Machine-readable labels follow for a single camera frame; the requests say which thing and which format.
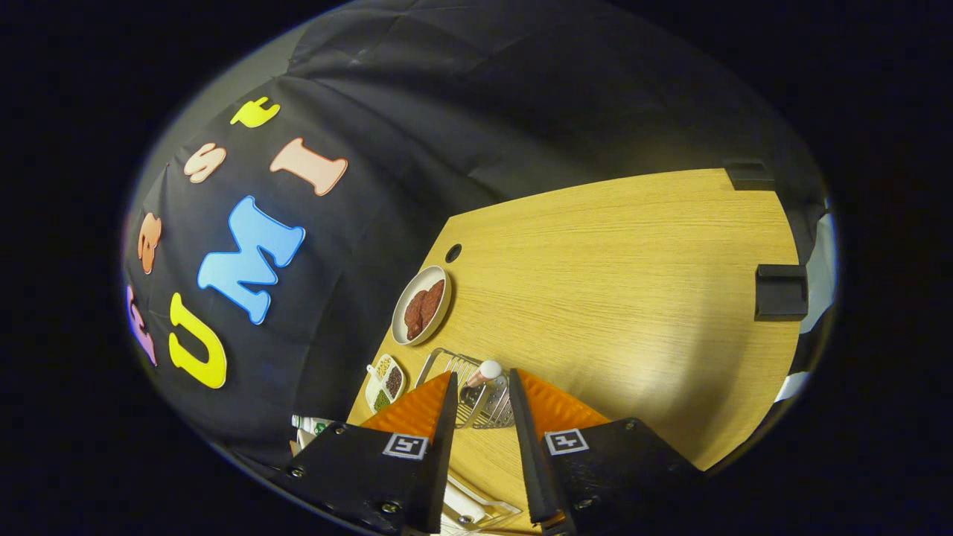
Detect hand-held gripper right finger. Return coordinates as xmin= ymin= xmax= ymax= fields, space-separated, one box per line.
xmin=508 ymin=368 xmax=704 ymax=536

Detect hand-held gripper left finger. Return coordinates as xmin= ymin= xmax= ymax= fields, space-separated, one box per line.
xmin=279 ymin=370 xmax=460 ymax=536

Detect white wire dish rack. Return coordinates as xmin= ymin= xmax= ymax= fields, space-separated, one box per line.
xmin=439 ymin=476 xmax=523 ymax=535

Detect metal wire basket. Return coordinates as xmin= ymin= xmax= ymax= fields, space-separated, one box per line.
xmin=415 ymin=348 xmax=516 ymax=430

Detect beige oval meat plate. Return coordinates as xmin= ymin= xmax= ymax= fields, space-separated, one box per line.
xmin=391 ymin=265 xmax=453 ymax=347

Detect white divided bean tray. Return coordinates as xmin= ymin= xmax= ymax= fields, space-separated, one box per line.
xmin=365 ymin=354 xmax=407 ymax=414

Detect white green label bottle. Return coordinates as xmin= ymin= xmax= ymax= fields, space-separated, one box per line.
xmin=292 ymin=415 xmax=336 ymax=440

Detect black table clamp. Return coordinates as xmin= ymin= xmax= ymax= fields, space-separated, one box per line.
xmin=755 ymin=264 xmax=809 ymax=322
xmin=726 ymin=162 xmax=777 ymax=192

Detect black backdrop cloth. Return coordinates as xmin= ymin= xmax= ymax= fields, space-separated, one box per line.
xmin=123 ymin=0 xmax=827 ymax=477

